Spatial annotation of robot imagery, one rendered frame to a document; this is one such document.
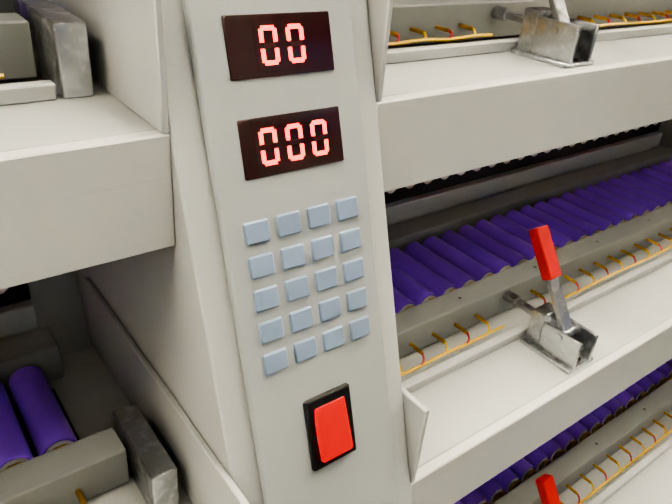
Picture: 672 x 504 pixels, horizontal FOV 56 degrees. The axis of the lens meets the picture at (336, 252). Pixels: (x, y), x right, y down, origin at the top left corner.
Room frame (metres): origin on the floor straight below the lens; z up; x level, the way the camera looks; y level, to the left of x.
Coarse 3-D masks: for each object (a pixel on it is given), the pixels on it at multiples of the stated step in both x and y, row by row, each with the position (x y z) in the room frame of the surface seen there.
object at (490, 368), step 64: (640, 128) 0.72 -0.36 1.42; (384, 192) 0.50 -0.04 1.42; (448, 192) 0.54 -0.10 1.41; (512, 192) 0.58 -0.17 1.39; (576, 192) 0.61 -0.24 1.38; (640, 192) 0.62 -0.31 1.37; (448, 256) 0.47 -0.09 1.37; (512, 256) 0.48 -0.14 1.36; (576, 256) 0.47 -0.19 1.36; (640, 256) 0.53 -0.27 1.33; (448, 320) 0.39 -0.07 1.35; (512, 320) 0.42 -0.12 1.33; (576, 320) 0.43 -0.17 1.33; (640, 320) 0.43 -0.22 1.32; (448, 384) 0.35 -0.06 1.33; (512, 384) 0.35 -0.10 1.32; (576, 384) 0.36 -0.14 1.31; (448, 448) 0.30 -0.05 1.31; (512, 448) 0.33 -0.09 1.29
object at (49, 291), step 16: (0, 0) 0.38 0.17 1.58; (608, 160) 0.73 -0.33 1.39; (32, 288) 0.37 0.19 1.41; (48, 288) 0.38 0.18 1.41; (64, 288) 0.38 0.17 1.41; (48, 304) 0.38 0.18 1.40; (64, 304) 0.38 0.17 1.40; (80, 304) 0.39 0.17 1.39; (48, 320) 0.38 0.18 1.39; (64, 320) 0.38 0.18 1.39; (80, 320) 0.39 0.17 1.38; (64, 336) 0.38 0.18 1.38; (80, 336) 0.38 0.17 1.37; (64, 352) 0.38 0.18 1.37
